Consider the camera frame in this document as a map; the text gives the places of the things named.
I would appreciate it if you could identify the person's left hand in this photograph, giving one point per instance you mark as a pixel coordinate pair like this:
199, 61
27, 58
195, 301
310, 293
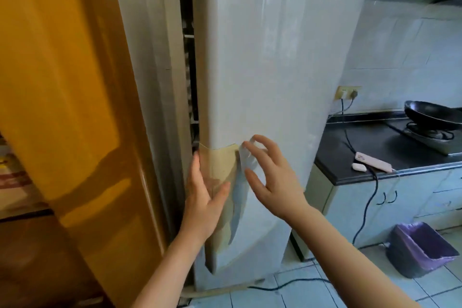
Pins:
200, 217

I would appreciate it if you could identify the person's right hand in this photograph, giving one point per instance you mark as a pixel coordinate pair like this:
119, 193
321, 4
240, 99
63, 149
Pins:
285, 192

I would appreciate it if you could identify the white refrigerator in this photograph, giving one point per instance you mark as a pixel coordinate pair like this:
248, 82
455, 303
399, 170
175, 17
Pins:
270, 66

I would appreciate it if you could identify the person's right forearm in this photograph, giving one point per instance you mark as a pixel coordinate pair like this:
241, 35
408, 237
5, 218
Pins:
346, 264

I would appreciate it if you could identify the person's left forearm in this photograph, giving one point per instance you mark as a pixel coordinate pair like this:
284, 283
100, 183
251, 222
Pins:
166, 275

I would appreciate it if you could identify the low white cabinet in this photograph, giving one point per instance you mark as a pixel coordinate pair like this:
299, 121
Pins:
353, 210

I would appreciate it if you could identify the pale rounded plastic object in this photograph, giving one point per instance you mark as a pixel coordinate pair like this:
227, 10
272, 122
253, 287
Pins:
359, 167

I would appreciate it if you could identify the white ribbed plastic object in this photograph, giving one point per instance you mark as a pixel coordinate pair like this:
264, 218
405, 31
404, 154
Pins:
375, 161

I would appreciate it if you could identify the trash bin purple liner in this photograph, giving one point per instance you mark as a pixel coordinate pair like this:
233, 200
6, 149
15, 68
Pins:
415, 257

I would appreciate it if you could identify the steel gas stove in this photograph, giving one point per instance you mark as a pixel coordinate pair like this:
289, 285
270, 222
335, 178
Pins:
433, 140

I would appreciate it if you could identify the white drawer cabinet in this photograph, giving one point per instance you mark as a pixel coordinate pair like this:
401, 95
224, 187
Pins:
444, 196

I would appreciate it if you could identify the black wok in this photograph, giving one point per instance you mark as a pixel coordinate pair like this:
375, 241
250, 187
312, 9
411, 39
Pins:
429, 113

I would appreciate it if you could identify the cardboard box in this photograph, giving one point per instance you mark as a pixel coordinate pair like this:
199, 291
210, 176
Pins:
14, 188

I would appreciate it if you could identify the beige wall outlet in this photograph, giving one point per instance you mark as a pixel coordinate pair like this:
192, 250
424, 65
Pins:
346, 92

